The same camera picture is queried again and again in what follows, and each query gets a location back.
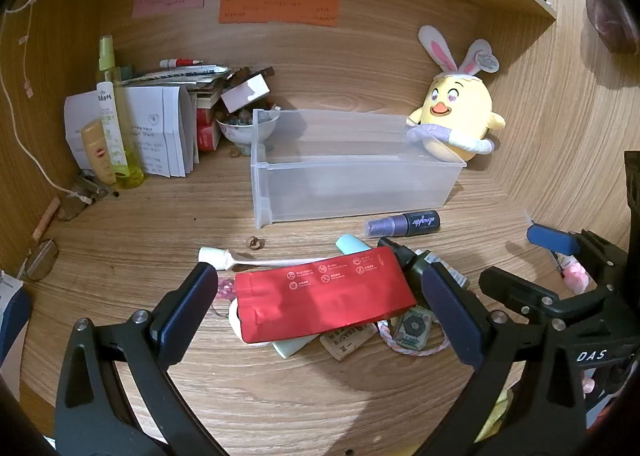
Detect white cable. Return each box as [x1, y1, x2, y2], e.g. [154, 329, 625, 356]
[0, 0, 96, 204]

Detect ceramic bowl with beads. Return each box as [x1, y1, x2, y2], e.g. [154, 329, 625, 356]
[216, 111, 281, 147]

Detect orange paper note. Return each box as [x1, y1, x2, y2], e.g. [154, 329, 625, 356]
[218, 0, 341, 28]

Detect yellow chick plush toy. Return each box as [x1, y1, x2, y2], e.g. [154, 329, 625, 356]
[406, 25, 507, 162]

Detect blue white box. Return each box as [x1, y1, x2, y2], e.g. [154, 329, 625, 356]
[0, 271, 31, 377]

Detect pink fluffy charm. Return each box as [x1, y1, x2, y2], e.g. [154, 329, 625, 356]
[557, 256, 593, 294]

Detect white slim applicator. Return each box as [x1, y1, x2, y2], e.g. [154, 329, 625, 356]
[197, 247, 321, 271]

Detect yellow-green spray bottle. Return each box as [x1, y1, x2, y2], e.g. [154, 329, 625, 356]
[96, 35, 147, 190]

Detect white folded papers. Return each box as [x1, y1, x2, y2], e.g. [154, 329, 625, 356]
[64, 85, 198, 178]

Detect purple spray bottle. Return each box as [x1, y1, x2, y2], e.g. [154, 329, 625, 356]
[365, 209, 442, 239]

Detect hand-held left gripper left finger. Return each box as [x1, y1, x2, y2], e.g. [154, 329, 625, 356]
[54, 262, 236, 456]

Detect clear plastic box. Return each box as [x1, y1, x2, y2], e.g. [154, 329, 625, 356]
[250, 107, 468, 229]

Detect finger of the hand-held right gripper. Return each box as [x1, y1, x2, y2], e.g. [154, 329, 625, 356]
[526, 223, 583, 257]
[478, 265, 563, 315]

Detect small wooden strip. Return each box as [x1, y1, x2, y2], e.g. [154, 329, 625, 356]
[32, 198, 61, 242]

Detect beige sunscreen tube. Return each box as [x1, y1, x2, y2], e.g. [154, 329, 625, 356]
[81, 119, 117, 186]

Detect stack of papers and books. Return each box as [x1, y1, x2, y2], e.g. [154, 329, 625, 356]
[120, 63, 233, 102]

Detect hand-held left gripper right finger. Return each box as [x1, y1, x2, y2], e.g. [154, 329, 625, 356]
[421, 262, 588, 456]

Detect keychain with pink rope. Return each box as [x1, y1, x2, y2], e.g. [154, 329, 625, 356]
[377, 308, 451, 357]

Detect small white carton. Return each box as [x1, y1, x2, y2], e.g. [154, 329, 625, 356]
[220, 72, 273, 113]

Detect eyeglasses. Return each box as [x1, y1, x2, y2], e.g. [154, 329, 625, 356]
[22, 173, 121, 283]

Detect white tape roll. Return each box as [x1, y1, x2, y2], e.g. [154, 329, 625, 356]
[227, 298, 273, 349]

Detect yellow cloth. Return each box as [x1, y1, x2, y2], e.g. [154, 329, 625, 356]
[480, 386, 511, 442]

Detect red box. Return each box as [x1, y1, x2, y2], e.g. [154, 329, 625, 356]
[195, 106, 223, 153]
[234, 246, 418, 344]

